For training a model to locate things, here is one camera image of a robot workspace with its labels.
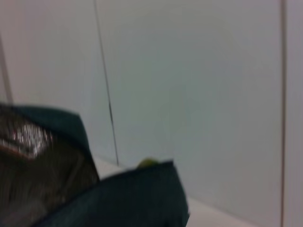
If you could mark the green cucumber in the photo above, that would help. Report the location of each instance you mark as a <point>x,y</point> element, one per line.
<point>148,163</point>

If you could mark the dark teal insulated lunch bag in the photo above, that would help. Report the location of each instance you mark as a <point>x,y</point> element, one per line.
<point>130,201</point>

